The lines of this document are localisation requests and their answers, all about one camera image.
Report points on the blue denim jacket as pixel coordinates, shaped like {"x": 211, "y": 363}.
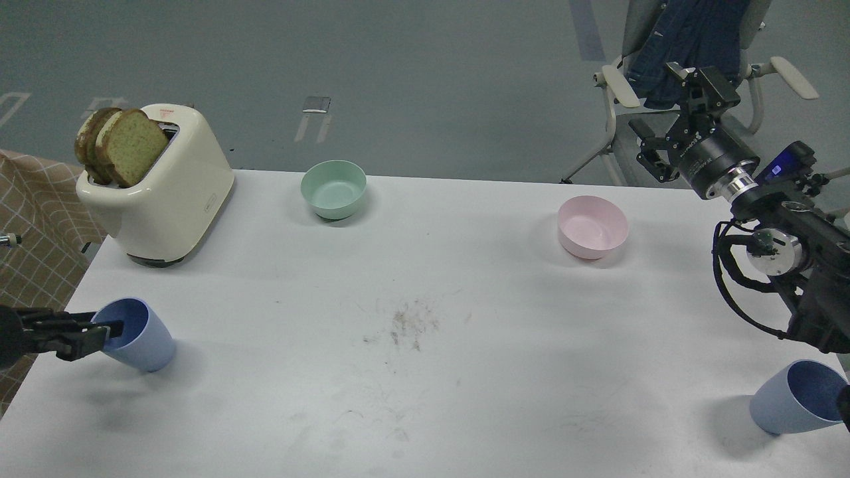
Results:
{"x": 690, "y": 46}

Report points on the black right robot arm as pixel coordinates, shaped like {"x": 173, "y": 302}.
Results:
{"x": 776, "y": 241}

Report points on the green bowl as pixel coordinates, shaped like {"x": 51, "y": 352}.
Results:
{"x": 334, "y": 189}

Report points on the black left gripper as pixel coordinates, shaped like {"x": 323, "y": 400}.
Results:
{"x": 45, "y": 329}

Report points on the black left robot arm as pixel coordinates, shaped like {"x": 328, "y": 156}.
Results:
{"x": 12, "y": 339}

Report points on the brown checkered cloth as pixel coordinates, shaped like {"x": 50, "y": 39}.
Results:
{"x": 39, "y": 203}

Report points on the blue cup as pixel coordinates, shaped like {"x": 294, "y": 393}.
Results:
{"x": 145, "y": 342}
{"x": 804, "y": 396}

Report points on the back bread slice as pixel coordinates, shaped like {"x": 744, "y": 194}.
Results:
{"x": 85, "y": 144}

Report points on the front bread slice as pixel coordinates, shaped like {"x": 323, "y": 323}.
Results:
{"x": 128, "y": 145}

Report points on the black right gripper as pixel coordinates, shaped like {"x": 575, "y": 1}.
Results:
{"x": 697, "y": 147}

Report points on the grey office chair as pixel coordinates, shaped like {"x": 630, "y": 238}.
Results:
{"x": 674, "y": 113}

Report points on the cream white toaster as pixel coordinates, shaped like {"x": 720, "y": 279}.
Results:
{"x": 160, "y": 220}

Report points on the metal floor plate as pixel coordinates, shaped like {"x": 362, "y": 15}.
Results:
{"x": 315, "y": 104}

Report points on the pink bowl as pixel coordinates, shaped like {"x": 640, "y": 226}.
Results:
{"x": 590, "y": 227}

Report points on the bread slice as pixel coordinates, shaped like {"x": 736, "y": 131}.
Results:
{"x": 85, "y": 144}
{"x": 128, "y": 145}

